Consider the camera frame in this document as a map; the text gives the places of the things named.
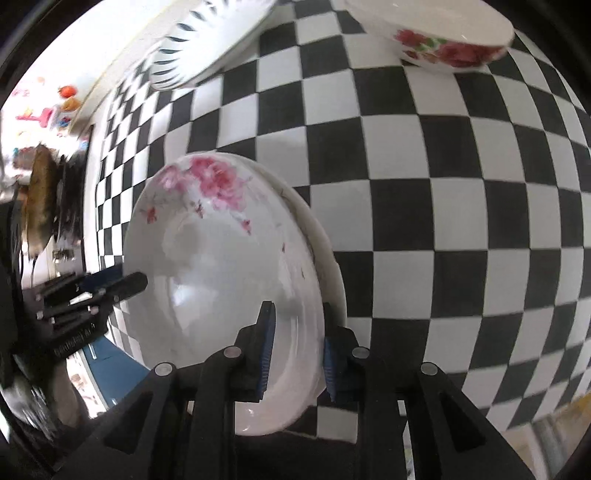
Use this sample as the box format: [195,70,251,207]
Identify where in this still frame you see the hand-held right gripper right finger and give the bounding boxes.
[322,302,550,480]

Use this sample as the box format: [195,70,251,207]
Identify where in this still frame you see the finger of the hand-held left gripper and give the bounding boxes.
[39,272,148,324]
[39,269,124,303]

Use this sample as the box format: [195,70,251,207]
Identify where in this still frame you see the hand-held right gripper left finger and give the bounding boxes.
[55,301,278,480]

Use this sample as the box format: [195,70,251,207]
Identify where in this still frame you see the white plate pink flowers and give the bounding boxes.
[124,154,326,437]

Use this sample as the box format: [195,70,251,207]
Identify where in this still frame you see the white plate blue leaf pattern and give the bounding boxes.
[148,0,273,90]

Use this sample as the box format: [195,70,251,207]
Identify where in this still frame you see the black induction cooktop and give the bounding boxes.
[53,124,95,245]

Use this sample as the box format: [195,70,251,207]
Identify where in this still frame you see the metal wok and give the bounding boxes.
[23,144,61,257]

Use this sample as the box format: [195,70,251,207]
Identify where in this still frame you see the black white checkered mat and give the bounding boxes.
[95,0,591,432]

